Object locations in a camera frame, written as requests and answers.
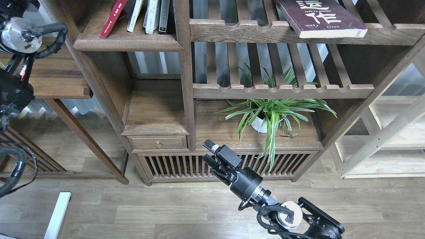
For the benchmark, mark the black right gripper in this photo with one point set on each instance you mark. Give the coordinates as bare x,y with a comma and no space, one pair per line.
245,183

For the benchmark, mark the white plant pot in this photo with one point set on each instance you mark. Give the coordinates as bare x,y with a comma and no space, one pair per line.
257,124

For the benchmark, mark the light wooden shelf frame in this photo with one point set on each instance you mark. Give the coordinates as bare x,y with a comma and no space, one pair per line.
388,138

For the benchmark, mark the white metal post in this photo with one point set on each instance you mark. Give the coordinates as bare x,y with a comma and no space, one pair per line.
58,215

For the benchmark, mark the dark wooden bookshelf unit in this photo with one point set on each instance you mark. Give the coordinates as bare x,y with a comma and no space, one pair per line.
170,87

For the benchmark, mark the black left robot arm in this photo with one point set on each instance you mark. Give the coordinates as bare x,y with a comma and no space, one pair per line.
27,42

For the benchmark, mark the red paperback book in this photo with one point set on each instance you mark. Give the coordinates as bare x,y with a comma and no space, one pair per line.
117,12

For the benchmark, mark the dark slatted wooden rack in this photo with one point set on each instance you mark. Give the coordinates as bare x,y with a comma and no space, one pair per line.
38,160

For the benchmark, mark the dark wooden side table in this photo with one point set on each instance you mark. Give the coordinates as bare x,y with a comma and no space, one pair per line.
58,77

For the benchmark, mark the black spine upright book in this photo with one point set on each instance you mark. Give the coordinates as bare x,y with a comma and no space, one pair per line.
163,17

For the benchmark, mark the dark maroon book chinese title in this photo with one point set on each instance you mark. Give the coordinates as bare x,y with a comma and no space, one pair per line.
320,19

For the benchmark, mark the brass drawer knob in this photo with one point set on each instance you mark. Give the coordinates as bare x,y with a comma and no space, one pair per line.
158,144

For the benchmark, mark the cream spine upright book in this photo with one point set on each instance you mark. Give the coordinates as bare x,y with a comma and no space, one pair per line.
137,6

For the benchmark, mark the green spider plant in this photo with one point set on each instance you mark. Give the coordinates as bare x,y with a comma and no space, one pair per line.
274,113

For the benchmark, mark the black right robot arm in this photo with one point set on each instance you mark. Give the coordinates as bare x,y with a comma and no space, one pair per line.
289,220

